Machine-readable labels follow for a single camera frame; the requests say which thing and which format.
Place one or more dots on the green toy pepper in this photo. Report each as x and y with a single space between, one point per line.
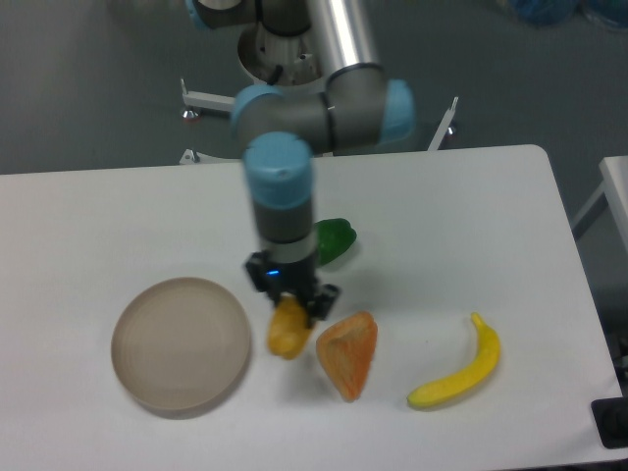
335 237

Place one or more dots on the white side table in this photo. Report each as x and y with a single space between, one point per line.
611 193

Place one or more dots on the beige round plate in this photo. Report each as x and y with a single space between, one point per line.
181 347

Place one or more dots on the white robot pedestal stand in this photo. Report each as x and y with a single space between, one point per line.
284 64

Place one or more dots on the black device at table edge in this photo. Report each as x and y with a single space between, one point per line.
610 415

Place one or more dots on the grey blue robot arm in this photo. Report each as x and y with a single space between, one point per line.
279 133

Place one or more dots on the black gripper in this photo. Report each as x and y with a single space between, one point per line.
297 278

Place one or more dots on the yellow toy banana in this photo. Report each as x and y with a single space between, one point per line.
455 385

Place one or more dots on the yellow toy pepper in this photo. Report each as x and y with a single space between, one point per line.
289 330

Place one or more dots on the blue object in background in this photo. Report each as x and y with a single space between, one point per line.
611 13

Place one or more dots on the orange toy bread wedge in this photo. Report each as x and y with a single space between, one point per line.
346 351

